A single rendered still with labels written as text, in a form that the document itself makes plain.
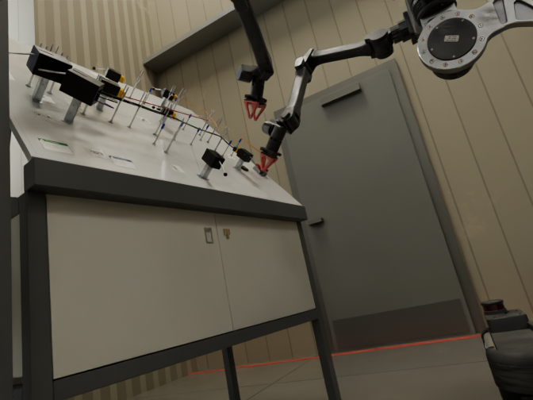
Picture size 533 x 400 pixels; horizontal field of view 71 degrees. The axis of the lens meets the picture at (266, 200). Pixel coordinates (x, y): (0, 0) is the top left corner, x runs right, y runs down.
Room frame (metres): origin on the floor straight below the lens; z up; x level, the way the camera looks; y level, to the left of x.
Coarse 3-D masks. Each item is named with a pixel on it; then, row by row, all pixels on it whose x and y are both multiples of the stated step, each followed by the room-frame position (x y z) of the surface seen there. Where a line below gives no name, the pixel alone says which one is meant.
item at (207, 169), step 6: (210, 150) 1.19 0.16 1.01; (204, 156) 1.20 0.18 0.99; (210, 156) 1.18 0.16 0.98; (216, 156) 1.17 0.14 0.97; (210, 162) 1.19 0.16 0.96; (216, 162) 1.19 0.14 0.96; (222, 162) 1.21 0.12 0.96; (204, 168) 1.22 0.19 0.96; (210, 168) 1.22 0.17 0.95; (216, 168) 1.21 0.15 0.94; (222, 168) 1.19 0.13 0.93; (204, 174) 1.23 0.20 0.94
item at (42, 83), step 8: (32, 48) 0.86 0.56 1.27; (40, 48) 0.86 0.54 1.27; (32, 56) 0.86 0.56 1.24; (40, 56) 0.84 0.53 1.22; (48, 56) 0.85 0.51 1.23; (56, 56) 0.89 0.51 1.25; (32, 64) 0.86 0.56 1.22; (40, 64) 0.86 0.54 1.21; (48, 64) 0.87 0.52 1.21; (56, 64) 0.88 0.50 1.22; (64, 64) 0.89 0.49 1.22; (32, 72) 0.86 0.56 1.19; (40, 72) 0.87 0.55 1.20; (48, 72) 0.88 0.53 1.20; (40, 80) 0.91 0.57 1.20; (48, 80) 0.92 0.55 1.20; (56, 80) 0.91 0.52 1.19; (40, 88) 0.92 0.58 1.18; (32, 96) 0.94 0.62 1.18; (40, 96) 0.94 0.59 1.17
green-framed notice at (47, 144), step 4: (40, 140) 0.80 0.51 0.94; (44, 140) 0.81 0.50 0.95; (48, 140) 0.82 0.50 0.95; (52, 140) 0.83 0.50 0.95; (44, 144) 0.80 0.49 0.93; (48, 144) 0.81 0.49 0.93; (52, 144) 0.82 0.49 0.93; (56, 144) 0.83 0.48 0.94; (60, 144) 0.84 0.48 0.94; (64, 144) 0.85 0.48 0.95; (44, 148) 0.78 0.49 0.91; (48, 148) 0.79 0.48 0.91; (52, 148) 0.80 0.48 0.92; (56, 148) 0.81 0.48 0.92; (60, 148) 0.82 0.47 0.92; (64, 148) 0.84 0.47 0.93; (68, 148) 0.85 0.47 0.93; (64, 152) 0.82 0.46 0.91; (68, 152) 0.83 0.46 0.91; (72, 152) 0.84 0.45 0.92
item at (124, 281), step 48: (48, 240) 0.79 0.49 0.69; (96, 240) 0.88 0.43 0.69; (144, 240) 0.99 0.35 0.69; (192, 240) 1.14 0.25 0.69; (96, 288) 0.87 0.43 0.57; (144, 288) 0.98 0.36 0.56; (192, 288) 1.12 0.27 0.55; (96, 336) 0.86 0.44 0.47; (144, 336) 0.97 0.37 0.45; (192, 336) 1.10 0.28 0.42
